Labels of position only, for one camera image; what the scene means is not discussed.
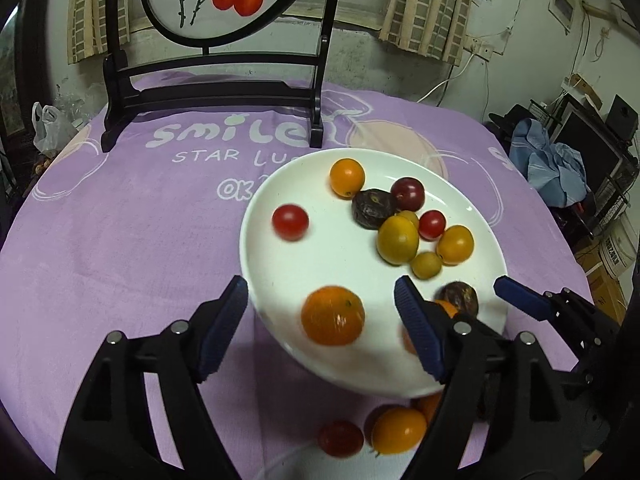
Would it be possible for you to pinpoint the black speaker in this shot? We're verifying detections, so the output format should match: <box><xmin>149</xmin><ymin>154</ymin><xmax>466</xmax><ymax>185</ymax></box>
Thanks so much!
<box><xmin>606</xmin><ymin>94</ymin><xmax>640</xmax><ymax>138</ymax></box>

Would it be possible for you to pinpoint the white power cable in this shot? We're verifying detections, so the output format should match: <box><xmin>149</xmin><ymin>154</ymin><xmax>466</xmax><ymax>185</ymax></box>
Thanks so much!
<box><xmin>417</xmin><ymin>52</ymin><xmax>476</xmax><ymax>106</ymax></box>

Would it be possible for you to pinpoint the orange cherry tomato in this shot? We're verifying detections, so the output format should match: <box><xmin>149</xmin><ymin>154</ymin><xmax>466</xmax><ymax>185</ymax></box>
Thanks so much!
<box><xmin>329</xmin><ymin>158</ymin><xmax>366</xmax><ymax>198</ymax></box>
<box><xmin>371</xmin><ymin>406</ymin><xmax>428</xmax><ymax>456</ymax></box>
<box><xmin>436</xmin><ymin>225</ymin><xmax>475</xmax><ymax>266</ymax></box>

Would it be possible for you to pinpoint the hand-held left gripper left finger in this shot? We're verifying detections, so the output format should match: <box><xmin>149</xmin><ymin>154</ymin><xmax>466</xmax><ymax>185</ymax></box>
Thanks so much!
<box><xmin>55</xmin><ymin>275</ymin><xmax>250</xmax><ymax>480</ymax></box>

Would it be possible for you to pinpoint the cardboard box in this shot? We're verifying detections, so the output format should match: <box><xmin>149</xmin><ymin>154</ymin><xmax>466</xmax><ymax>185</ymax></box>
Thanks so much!
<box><xmin>575</xmin><ymin>245</ymin><xmax>628</xmax><ymax>321</ymax></box>

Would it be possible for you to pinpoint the white plastic bag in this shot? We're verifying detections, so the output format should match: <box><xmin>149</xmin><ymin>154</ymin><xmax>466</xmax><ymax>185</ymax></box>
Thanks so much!
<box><xmin>31</xmin><ymin>101</ymin><xmax>81</xmax><ymax>156</ymax></box>

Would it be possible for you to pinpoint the white bucket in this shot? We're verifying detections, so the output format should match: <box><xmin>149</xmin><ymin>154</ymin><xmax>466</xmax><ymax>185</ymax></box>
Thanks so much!
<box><xmin>597</xmin><ymin>220</ymin><xmax>638</xmax><ymax>278</ymax></box>

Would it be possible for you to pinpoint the dark wrinkled passion fruit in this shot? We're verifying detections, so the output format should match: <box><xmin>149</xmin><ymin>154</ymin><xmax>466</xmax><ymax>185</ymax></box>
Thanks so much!
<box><xmin>351</xmin><ymin>188</ymin><xmax>398</xmax><ymax>231</ymax></box>

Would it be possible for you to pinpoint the round painted table screen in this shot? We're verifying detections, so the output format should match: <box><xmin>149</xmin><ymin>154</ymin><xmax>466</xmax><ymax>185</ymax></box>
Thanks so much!
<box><xmin>100</xmin><ymin>0</ymin><xmax>346</xmax><ymax>153</ymax></box>

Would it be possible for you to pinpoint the white wall outlet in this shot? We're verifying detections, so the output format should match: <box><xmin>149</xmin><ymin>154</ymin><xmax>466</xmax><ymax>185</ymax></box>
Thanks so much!
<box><xmin>470</xmin><ymin>37</ymin><xmax>496</xmax><ymax>61</ymax></box>

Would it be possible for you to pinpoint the black wire rack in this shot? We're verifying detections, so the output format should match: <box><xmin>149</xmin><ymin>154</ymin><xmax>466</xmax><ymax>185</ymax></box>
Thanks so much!
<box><xmin>582</xmin><ymin>160</ymin><xmax>636</xmax><ymax>238</ymax></box>

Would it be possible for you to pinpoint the white oval plate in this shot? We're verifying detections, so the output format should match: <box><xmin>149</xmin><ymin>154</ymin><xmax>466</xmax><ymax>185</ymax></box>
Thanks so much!
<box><xmin>239</xmin><ymin>147</ymin><xmax>510</xmax><ymax>397</ymax></box>

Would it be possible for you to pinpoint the checked beige curtain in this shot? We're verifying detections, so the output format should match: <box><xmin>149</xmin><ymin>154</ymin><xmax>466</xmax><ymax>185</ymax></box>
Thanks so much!
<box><xmin>378</xmin><ymin>0</ymin><xmax>476</xmax><ymax>67</ymax></box>
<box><xmin>66</xmin><ymin>0</ymin><xmax>132</xmax><ymax>65</ymax></box>

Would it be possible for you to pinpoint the purple printed tablecloth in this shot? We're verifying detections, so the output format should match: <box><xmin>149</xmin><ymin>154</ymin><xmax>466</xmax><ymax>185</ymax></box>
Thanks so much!
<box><xmin>0</xmin><ymin>71</ymin><xmax>596</xmax><ymax>480</ymax></box>

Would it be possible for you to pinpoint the dark cloth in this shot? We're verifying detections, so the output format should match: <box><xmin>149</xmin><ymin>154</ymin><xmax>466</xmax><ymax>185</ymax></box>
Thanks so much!
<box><xmin>487</xmin><ymin>105</ymin><xmax>531</xmax><ymax>133</ymax></box>

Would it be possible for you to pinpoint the blue cloth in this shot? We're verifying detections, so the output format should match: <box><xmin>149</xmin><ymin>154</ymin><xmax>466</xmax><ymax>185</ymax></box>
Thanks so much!
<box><xmin>510</xmin><ymin>119</ymin><xmax>593</xmax><ymax>208</ymax></box>

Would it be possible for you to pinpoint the yellow-green tomato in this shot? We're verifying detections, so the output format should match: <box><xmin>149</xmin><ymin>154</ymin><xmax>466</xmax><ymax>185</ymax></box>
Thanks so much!
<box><xmin>376</xmin><ymin>215</ymin><xmax>420</xmax><ymax>266</ymax></box>

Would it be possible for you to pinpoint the mandarin orange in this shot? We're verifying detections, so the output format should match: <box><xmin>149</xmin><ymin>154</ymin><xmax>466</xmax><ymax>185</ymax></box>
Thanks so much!
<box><xmin>410</xmin><ymin>391</ymin><xmax>446</xmax><ymax>423</ymax></box>
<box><xmin>300</xmin><ymin>285</ymin><xmax>366</xmax><ymax>347</ymax></box>
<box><xmin>400</xmin><ymin>299</ymin><xmax>460</xmax><ymax>356</ymax></box>

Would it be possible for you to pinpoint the white wall box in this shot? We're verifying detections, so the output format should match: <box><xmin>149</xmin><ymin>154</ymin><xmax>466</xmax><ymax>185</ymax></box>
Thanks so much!
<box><xmin>547</xmin><ymin>0</ymin><xmax>578</xmax><ymax>36</ymax></box>

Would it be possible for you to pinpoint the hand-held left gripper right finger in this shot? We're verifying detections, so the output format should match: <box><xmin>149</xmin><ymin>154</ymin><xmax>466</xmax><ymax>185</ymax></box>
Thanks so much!
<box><xmin>393</xmin><ymin>276</ymin><xmax>586</xmax><ymax>480</ymax></box>

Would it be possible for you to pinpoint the black monitor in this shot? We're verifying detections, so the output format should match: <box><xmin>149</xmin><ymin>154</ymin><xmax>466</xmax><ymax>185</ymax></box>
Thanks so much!
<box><xmin>552</xmin><ymin>105</ymin><xmax>626</xmax><ymax>186</ymax></box>

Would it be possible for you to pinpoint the dark red cherry tomato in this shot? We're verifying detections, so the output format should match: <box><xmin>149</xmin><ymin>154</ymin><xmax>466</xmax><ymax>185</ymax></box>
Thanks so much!
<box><xmin>390</xmin><ymin>177</ymin><xmax>426</xmax><ymax>212</ymax></box>

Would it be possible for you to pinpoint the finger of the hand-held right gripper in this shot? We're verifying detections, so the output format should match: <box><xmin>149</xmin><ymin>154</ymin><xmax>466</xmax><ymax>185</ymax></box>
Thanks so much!
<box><xmin>493</xmin><ymin>276</ymin><xmax>623</xmax><ymax>372</ymax></box>

